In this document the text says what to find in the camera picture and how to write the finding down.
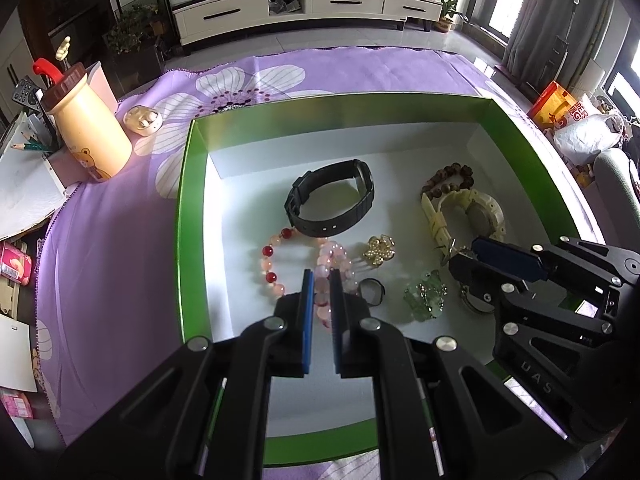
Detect white plastic bag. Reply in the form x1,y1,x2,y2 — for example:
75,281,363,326
552,105,628,166

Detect purple floral cloth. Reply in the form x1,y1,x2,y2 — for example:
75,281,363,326
32,46,601,480

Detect white earbud case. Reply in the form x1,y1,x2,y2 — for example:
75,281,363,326
123,105,163,137

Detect cream wristwatch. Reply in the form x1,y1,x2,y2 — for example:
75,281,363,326
421,187,507,266

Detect white stick vacuum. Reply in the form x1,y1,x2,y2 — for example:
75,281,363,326
547,0,582,92

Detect black wristwatch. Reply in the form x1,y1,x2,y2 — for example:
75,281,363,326
284,158,376,238

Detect pale pink bead bracelet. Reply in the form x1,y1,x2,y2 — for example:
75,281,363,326
314,240,361,331

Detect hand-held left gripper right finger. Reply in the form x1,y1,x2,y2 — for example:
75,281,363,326
329,269,586,480

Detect small potted plant yellow pot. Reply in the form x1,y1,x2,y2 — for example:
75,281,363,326
435,0,471,35

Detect green crystal pendant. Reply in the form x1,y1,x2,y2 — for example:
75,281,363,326
404,270,446,321

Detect grey chair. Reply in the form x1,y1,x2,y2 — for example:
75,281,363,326
592,147,640,203

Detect leafy plants on dark stand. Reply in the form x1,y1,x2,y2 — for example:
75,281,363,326
102,2,168,91

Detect white paper stack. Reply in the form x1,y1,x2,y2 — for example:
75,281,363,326
0,112,68,241

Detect white tv cabinet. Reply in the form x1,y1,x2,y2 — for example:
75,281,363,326
171,0,445,58

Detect cream bottle with brown cap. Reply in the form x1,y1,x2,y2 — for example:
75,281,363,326
32,57,133,183

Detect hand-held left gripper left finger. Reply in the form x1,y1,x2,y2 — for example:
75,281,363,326
57,269,316,480

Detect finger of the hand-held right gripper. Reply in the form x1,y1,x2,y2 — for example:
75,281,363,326
470,235,640,289
448,255,616,341

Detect white card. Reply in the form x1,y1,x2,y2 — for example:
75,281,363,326
0,317,38,393

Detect grey curtain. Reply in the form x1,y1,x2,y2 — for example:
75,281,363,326
505,0,616,91

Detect gold brooch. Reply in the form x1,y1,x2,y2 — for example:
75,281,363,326
361,233,397,267

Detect black remote control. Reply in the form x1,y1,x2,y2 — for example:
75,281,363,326
11,76,43,111

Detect pink snack packet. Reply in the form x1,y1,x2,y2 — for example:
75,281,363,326
0,240,33,286
0,387,33,421

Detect green cardboard box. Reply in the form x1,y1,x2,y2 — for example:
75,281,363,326
172,91,613,468

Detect yellow and red carton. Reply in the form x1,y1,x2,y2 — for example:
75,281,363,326
527,81,583,133

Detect brown wooden bead bracelet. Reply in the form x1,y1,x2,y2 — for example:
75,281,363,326
420,161,476,201

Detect red and pink bead bracelet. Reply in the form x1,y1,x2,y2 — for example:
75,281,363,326
259,227,303,298

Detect dark finger ring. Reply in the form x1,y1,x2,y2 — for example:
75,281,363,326
359,278,387,308

